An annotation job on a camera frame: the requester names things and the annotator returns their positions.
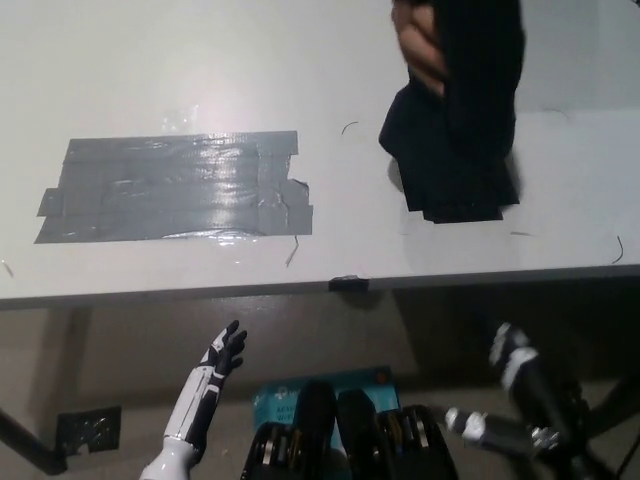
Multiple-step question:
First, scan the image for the person's bare hand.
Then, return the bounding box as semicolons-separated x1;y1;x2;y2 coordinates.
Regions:
392;0;449;96

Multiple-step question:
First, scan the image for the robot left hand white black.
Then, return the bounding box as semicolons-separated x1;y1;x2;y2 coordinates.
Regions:
139;319;249;480

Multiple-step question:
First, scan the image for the robot right hand white black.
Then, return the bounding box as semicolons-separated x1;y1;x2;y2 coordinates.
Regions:
444;322;581;460

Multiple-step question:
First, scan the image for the black t-shirt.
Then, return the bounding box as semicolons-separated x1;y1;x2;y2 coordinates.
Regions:
378;0;529;225

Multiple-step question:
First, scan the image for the black table leg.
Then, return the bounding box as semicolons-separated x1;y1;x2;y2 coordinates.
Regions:
0;407;69;476

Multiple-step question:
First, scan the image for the teal cardboard router box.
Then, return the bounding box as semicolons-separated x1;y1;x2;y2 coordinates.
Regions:
252;366;401;451

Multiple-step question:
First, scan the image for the grey duct tape patch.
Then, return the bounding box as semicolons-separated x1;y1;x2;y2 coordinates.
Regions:
33;130;315;245

